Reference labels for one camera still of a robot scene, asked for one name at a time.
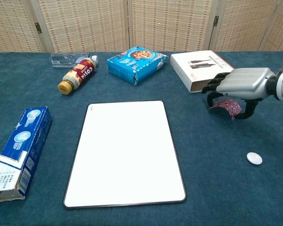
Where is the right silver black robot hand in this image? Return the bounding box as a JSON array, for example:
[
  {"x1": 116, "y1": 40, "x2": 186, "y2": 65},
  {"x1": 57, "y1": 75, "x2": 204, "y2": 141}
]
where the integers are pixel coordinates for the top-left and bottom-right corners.
[{"x1": 201, "y1": 67, "x2": 277, "y2": 121}]

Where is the pink patterned packet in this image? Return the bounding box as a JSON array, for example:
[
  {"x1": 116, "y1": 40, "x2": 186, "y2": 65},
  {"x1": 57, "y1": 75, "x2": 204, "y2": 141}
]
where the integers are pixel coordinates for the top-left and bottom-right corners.
[{"x1": 208, "y1": 98, "x2": 242, "y2": 121}]

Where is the blue cookie box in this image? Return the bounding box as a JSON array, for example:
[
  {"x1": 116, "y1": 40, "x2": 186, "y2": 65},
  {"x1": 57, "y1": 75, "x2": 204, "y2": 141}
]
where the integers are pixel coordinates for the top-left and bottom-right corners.
[{"x1": 107, "y1": 46, "x2": 169, "y2": 86}]

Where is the white rectangular board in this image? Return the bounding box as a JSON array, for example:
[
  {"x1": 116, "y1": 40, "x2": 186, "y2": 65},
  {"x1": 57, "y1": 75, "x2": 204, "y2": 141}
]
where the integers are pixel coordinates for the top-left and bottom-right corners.
[{"x1": 63, "y1": 100, "x2": 187, "y2": 210}]

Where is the blue toothpaste box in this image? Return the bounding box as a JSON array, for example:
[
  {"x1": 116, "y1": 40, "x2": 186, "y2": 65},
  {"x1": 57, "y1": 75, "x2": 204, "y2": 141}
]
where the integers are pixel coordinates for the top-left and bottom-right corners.
[{"x1": 0, "y1": 106, "x2": 53, "y2": 203}]

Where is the small white round disc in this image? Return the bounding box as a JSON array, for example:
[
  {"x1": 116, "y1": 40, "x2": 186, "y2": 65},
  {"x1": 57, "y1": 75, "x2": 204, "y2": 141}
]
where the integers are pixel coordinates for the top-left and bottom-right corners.
[{"x1": 246, "y1": 152, "x2": 263, "y2": 164}]

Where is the dark teal table cloth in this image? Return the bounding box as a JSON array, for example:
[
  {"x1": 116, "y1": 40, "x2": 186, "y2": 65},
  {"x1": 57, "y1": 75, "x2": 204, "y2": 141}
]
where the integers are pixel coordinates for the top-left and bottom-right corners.
[{"x1": 0, "y1": 50, "x2": 283, "y2": 226}]

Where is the woven folding screen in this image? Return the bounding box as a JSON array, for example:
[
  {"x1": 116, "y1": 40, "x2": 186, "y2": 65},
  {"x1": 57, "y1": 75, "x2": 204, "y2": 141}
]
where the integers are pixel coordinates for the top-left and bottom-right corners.
[{"x1": 0, "y1": 0, "x2": 283, "y2": 55}]

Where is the Costa coffee bottle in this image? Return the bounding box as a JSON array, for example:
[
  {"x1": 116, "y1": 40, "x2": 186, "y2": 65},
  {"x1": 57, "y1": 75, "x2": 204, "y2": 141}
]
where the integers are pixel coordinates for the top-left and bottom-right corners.
[{"x1": 58, "y1": 58, "x2": 97, "y2": 95}]

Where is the clear plastic water bottle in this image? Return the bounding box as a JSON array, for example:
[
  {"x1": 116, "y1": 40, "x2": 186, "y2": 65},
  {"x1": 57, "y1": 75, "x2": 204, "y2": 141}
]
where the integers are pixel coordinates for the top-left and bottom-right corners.
[{"x1": 49, "y1": 53, "x2": 100, "y2": 68}]

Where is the white cable product box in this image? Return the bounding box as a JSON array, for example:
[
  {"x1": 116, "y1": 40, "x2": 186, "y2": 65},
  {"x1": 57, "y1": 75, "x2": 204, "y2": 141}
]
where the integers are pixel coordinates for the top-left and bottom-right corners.
[{"x1": 170, "y1": 50, "x2": 235, "y2": 93}]

